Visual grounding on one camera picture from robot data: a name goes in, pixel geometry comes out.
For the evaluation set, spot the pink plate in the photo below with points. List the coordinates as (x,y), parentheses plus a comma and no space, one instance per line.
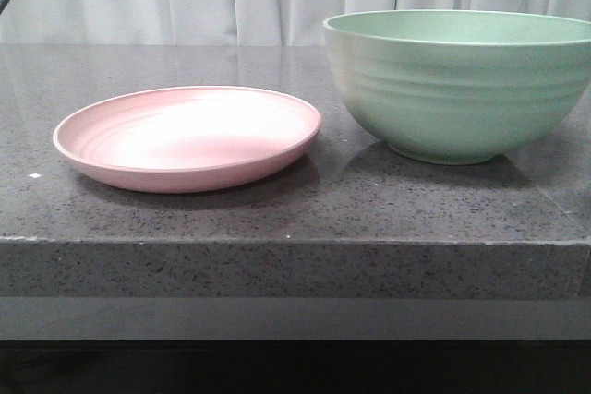
(188,139)

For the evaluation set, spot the green ribbed bowl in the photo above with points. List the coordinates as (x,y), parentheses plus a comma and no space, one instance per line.
(457,86)

